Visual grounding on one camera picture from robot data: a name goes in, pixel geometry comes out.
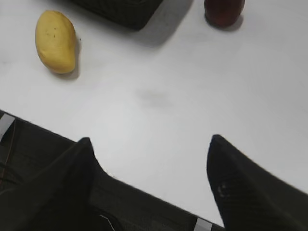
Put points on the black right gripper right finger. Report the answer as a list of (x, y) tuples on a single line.
[(248, 197)]

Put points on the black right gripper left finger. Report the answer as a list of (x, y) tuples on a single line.
[(58, 198)]

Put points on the dark woven wicker basket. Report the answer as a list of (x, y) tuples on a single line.
[(133, 14)]

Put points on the orange yellow mango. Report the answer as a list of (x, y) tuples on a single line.
[(55, 40)]

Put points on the dark red apple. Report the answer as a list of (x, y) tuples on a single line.
[(223, 13)]

